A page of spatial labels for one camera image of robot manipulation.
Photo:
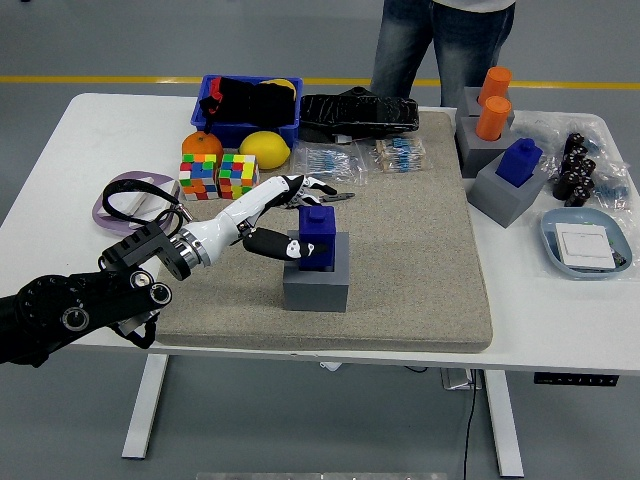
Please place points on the white switch panel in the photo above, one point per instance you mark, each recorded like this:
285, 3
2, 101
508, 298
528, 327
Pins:
165, 189
582, 245
132, 200

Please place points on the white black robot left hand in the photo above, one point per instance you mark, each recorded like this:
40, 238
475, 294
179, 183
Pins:
235, 215

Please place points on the clear bag of blue resistors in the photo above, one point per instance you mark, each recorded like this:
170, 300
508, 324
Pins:
330, 160

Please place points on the white bracket under table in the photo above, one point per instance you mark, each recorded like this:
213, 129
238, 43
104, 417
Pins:
331, 366

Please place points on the multicoloured puzzle cube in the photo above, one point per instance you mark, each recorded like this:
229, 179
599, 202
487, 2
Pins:
237, 172
197, 175

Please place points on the person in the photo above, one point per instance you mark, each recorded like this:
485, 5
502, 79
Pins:
405, 50

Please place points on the blue plastic bin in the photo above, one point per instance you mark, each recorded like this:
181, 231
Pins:
225, 131

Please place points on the black table control panel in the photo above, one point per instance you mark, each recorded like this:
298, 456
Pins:
575, 379

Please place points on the black grey pen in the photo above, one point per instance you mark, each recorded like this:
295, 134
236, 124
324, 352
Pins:
345, 196

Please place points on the clear plastic bag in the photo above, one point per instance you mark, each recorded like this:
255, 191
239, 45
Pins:
545, 130

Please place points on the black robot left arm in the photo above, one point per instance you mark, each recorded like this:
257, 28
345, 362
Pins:
50, 310

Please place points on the red item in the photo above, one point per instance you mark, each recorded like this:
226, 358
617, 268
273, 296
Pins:
215, 90

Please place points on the black wrapped keyboard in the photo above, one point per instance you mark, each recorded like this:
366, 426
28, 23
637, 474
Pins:
360, 112

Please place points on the yellow lemon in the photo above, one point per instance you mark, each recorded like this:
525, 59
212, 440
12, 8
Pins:
265, 149

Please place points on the white table leg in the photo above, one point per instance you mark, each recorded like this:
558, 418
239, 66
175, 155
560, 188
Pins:
502, 425
142, 410

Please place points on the orange cylinder seal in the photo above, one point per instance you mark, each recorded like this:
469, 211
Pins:
496, 82
492, 120

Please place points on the black cloth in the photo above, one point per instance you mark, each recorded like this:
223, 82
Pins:
250, 100

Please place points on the grey box under table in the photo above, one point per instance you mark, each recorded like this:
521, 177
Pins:
457, 380

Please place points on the orange fruit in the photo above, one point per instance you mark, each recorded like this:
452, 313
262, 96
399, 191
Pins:
200, 145

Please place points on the blue square seal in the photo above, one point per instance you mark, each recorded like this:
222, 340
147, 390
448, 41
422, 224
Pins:
517, 162
317, 225

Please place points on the green circuit board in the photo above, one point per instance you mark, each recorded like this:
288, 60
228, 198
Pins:
620, 259

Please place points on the grey seal holder block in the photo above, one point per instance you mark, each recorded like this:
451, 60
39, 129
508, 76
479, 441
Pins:
315, 295
500, 202
470, 150
467, 105

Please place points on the yellow item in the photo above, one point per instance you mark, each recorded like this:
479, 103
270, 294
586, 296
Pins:
280, 82

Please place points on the blue-grey tray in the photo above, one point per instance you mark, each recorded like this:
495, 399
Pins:
550, 240

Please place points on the clear bag of taped resistors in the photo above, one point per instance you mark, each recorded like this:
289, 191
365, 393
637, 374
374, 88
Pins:
400, 154

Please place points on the purple tray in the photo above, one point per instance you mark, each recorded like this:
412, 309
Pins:
145, 175

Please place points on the black capacitor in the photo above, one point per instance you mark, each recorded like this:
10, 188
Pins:
580, 195
577, 152
570, 164
575, 141
587, 168
565, 184

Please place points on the grey-brown mat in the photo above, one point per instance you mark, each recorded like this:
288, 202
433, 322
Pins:
400, 250

